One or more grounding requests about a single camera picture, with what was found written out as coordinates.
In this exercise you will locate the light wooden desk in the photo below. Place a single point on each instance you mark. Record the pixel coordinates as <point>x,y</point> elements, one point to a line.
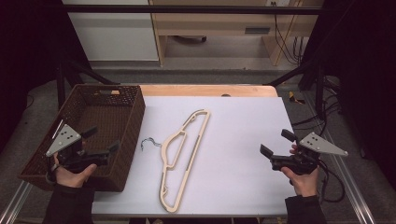
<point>211,23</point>

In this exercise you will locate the brown woven basket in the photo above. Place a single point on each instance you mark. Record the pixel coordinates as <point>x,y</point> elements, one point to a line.
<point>106,115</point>

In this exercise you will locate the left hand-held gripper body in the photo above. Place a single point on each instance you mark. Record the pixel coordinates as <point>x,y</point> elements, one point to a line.
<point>63,138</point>

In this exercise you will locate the yellow and black tool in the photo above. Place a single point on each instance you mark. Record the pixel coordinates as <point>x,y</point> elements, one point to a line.
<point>294,98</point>

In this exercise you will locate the black horizontal frame bar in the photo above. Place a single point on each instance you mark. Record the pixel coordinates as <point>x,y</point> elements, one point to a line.
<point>186,9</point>

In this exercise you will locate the white table sheet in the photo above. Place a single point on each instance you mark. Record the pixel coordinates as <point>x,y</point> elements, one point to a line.
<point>243,140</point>

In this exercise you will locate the beige clothes hanger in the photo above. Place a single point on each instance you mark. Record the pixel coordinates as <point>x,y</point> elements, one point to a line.
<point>187,177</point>

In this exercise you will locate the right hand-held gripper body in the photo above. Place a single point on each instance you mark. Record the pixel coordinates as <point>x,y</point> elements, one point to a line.
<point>320,144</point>

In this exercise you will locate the person's left hand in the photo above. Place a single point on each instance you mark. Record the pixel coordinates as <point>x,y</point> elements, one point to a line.
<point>73,179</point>

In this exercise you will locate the dark curtain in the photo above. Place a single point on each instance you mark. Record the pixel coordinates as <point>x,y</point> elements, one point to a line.
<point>367,62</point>
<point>28,46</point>

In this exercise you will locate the aluminium rail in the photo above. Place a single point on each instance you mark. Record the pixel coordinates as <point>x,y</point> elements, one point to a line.
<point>12,207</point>
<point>358,199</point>

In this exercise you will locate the person's right hand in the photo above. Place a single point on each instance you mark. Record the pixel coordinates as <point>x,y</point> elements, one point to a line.
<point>305,185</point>

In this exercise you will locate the white cabinet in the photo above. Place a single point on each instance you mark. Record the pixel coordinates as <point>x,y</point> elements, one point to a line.
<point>115,34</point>

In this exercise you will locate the black metal stand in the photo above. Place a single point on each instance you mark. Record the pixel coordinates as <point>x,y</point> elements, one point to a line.
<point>60,84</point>
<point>319,90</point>

